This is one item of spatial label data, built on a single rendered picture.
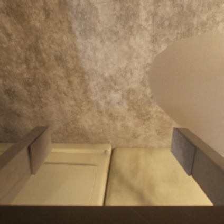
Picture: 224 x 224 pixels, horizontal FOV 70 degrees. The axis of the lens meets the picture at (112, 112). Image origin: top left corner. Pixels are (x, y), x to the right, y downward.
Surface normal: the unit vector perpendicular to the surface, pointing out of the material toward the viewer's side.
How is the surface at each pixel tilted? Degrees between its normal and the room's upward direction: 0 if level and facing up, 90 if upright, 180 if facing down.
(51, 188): 90
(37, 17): 0
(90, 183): 90
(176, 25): 0
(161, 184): 90
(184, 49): 0
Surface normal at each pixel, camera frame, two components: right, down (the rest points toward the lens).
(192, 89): -0.12, 0.62
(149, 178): -0.13, -0.78
